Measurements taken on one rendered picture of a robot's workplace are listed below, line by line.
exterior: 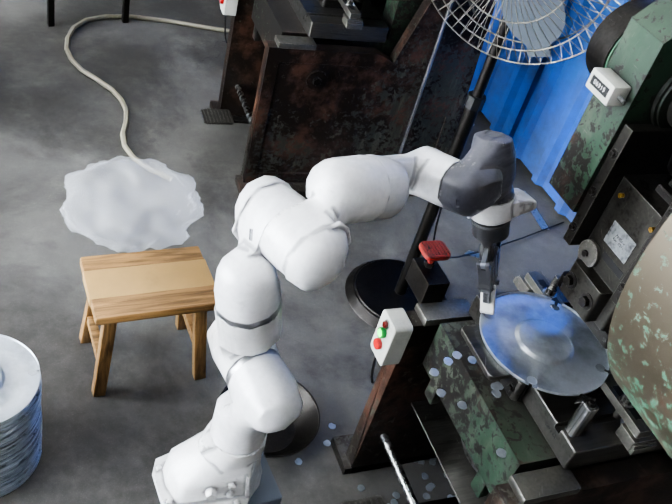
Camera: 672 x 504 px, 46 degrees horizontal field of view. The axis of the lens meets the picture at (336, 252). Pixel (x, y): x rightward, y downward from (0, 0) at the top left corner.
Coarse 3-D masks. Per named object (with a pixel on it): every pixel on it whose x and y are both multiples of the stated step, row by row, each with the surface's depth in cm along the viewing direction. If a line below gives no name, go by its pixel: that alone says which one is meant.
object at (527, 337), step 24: (504, 312) 174; (528, 312) 176; (552, 312) 178; (576, 312) 179; (504, 336) 168; (528, 336) 169; (552, 336) 171; (576, 336) 174; (504, 360) 163; (528, 360) 164; (552, 360) 165; (576, 360) 168; (600, 360) 169; (528, 384) 159; (552, 384) 161; (576, 384) 162; (600, 384) 163
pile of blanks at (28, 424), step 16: (32, 400) 187; (16, 416) 183; (32, 416) 191; (0, 432) 182; (16, 432) 186; (32, 432) 194; (0, 448) 187; (16, 448) 190; (32, 448) 198; (0, 464) 190; (16, 464) 195; (32, 464) 202; (0, 480) 194; (16, 480) 198; (0, 496) 198
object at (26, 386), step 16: (0, 336) 198; (0, 352) 195; (16, 352) 196; (32, 352) 196; (0, 368) 191; (16, 368) 192; (0, 384) 187; (16, 384) 189; (32, 384) 190; (0, 400) 185; (16, 400) 186; (0, 416) 182
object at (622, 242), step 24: (624, 192) 152; (648, 192) 149; (624, 216) 152; (648, 216) 146; (600, 240) 158; (624, 240) 152; (576, 264) 161; (600, 264) 159; (624, 264) 153; (576, 288) 161; (600, 288) 156; (600, 312) 159
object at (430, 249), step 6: (438, 240) 192; (420, 246) 189; (426, 246) 189; (432, 246) 189; (438, 246) 190; (444, 246) 190; (426, 252) 187; (432, 252) 187; (438, 252) 188; (444, 252) 189; (450, 252) 189; (426, 258) 187; (432, 258) 186; (438, 258) 187; (444, 258) 188
